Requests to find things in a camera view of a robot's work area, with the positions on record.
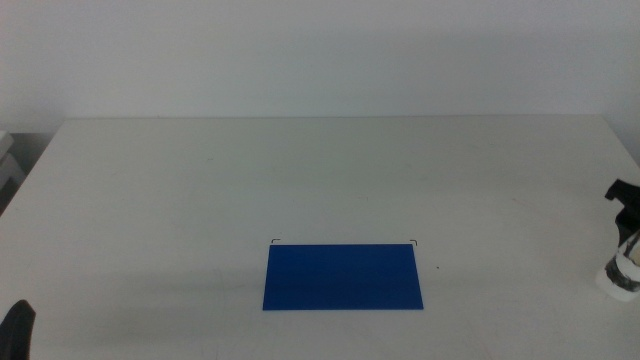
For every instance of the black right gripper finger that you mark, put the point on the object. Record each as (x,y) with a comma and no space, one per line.
(628,223)
(623,191)

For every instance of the blue rectangular mat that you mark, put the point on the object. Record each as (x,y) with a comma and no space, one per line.
(343,277)

